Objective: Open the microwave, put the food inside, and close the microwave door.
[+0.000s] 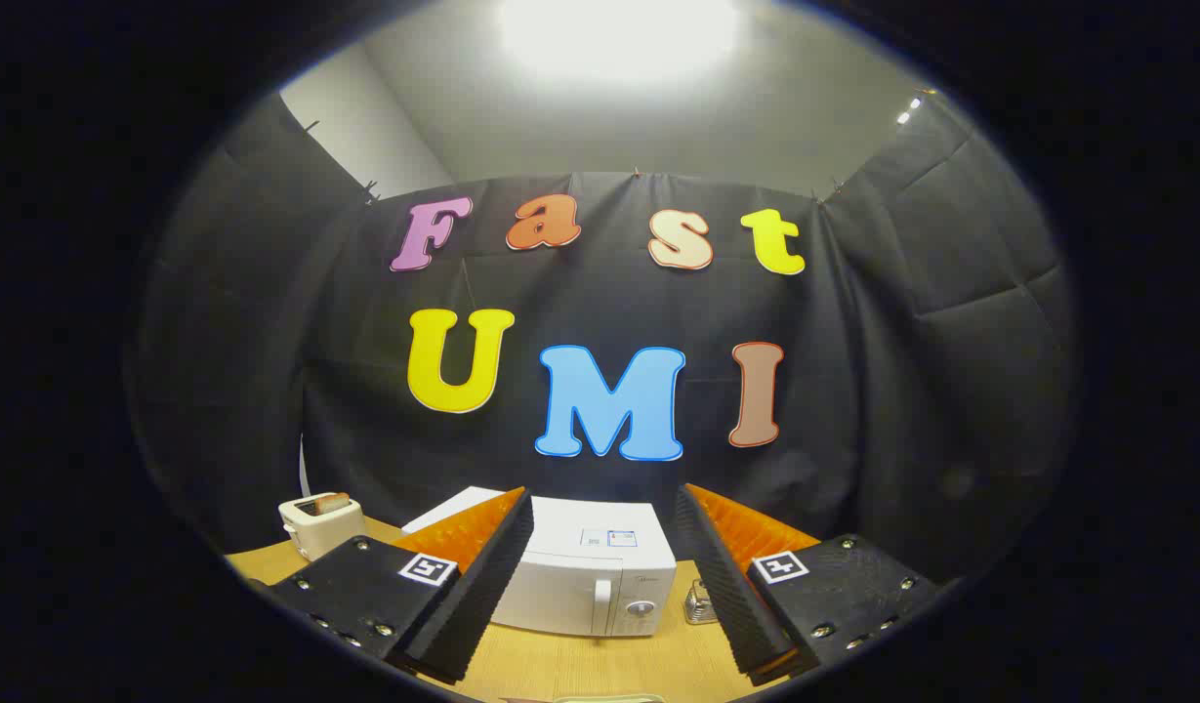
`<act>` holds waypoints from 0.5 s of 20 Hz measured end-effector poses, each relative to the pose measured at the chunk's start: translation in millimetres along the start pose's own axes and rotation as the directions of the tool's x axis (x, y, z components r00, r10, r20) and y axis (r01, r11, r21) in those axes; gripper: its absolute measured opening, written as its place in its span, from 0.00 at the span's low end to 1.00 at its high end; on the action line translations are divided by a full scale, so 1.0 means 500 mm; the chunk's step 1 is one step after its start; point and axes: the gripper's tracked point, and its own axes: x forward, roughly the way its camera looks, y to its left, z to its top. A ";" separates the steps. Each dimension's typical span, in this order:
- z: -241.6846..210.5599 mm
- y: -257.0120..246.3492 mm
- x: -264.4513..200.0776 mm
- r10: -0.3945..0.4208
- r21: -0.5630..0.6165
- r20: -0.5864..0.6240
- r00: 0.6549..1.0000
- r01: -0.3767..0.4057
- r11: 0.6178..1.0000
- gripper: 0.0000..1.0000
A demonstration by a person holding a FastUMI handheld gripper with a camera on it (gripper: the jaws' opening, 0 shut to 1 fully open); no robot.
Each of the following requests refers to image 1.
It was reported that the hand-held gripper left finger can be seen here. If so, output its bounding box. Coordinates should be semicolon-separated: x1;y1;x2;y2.
268;486;535;684

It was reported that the metal wire basket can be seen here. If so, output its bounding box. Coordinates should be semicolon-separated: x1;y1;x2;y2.
683;579;720;626

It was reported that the white toaster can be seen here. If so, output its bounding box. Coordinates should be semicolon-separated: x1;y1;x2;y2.
278;493;368;562

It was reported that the white microwave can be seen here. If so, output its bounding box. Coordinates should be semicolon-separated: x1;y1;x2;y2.
401;485;679;639

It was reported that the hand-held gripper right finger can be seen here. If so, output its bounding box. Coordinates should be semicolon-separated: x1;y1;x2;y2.
673;483;942;686

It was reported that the bright ceiling light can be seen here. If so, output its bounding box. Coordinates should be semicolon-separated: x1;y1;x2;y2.
497;0;742;84

